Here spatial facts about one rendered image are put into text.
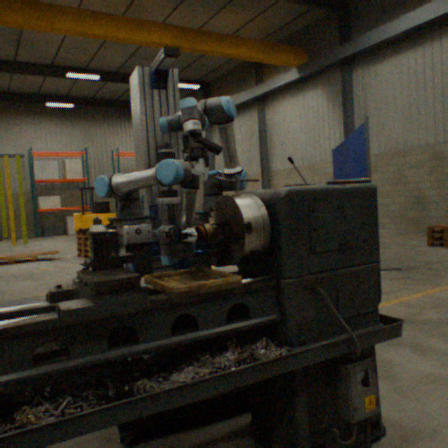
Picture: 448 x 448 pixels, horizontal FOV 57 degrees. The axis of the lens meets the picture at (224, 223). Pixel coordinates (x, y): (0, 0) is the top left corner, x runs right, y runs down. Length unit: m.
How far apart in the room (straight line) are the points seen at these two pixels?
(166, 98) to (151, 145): 0.30
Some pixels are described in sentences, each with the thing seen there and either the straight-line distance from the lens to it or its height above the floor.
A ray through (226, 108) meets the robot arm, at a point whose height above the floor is 1.69.
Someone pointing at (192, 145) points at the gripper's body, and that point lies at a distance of 1.73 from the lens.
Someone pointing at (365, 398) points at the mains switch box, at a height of 0.27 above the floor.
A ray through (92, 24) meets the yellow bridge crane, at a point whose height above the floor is 6.17.
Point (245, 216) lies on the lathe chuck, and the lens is 1.71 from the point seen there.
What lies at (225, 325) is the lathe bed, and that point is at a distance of 1.71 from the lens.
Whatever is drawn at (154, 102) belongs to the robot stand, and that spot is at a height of 1.82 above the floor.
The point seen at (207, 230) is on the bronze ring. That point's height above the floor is 1.09.
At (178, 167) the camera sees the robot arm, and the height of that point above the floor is 1.38.
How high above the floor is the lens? 1.21
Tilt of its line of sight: 3 degrees down
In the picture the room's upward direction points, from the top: 4 degrees counter-clockwise
